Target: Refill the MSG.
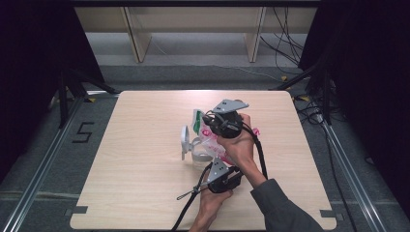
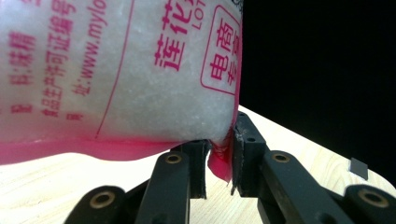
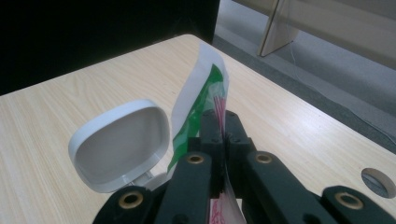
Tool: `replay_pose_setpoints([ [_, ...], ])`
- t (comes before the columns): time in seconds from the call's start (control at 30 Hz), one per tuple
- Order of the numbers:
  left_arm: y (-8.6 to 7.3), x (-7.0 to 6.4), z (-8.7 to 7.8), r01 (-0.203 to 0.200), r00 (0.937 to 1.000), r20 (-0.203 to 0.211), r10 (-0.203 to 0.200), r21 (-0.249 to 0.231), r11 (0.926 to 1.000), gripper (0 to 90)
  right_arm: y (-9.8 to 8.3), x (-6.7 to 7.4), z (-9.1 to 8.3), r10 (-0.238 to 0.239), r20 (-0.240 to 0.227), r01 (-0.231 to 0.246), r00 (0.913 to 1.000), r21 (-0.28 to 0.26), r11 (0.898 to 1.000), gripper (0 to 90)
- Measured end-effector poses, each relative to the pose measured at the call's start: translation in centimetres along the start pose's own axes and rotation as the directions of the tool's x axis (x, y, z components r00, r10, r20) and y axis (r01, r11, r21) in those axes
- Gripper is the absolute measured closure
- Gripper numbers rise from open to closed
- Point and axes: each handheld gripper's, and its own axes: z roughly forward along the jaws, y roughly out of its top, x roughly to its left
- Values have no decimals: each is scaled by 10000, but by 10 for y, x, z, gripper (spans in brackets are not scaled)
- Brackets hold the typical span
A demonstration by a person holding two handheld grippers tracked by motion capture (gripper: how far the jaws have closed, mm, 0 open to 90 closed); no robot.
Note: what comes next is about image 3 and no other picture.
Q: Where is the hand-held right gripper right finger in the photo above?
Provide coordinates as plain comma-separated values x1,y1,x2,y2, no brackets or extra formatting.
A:
224,110,258,198

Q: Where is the beige desk with side panel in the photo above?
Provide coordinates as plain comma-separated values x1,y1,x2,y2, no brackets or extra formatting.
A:
231,0,396,71

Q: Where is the grey jar with hinged lid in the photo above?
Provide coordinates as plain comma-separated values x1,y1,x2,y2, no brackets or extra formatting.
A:
67,98,172,194

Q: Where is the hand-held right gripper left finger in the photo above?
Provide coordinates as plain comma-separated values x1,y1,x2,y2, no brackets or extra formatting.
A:
187,108,226,200

